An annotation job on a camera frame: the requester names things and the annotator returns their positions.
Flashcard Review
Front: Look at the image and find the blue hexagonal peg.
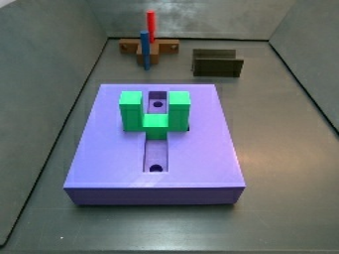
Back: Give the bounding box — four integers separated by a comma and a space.
140, 30, 151, 70

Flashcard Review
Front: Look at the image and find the green U-shaped block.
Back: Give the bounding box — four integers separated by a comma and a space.
119, 91, 191, 140

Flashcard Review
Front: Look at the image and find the red hexagonal peg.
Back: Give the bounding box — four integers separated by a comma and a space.
146, 10, 156, 44

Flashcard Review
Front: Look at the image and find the brown T-shaped block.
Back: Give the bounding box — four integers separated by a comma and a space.
119, 39, 180, 64

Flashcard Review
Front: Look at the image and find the purple base block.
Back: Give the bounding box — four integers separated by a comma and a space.
64, 84, 246, 205

